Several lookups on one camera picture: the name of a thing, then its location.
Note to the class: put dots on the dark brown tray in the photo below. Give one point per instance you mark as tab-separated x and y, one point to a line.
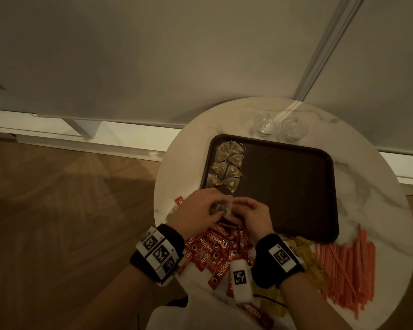
285	189

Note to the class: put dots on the round white marble table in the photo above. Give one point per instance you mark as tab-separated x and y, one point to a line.
124	134

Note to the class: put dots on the pile of yellow sachets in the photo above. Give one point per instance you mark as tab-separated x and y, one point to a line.
313	268

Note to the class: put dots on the person's right forearm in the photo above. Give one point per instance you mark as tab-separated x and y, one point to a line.
309	305

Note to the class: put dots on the person's right hand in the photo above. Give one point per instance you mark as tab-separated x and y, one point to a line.
254	219

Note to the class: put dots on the pile of orange stick packets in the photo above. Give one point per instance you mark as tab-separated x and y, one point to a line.
351	268

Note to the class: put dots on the clear glass cup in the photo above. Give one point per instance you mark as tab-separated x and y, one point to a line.
294	129
266	125

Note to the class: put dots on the person's left forearm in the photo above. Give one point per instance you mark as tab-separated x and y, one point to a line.
117	302

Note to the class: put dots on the black right wristband with markers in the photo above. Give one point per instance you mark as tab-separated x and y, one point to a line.
265	268

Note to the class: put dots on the person's left hand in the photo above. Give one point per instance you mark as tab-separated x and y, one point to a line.
192	213

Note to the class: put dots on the person's white trousers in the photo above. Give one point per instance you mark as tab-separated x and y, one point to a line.
199	316

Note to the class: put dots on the pile of red Nescafe sachets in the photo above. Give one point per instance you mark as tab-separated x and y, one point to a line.
210	250

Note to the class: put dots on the neat cluster of tea bags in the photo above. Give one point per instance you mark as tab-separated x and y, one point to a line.
223	151

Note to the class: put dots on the perforated metal wall rail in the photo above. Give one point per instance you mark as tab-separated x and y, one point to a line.
330	41

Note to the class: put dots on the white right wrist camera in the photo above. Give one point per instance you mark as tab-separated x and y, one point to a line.
241	281

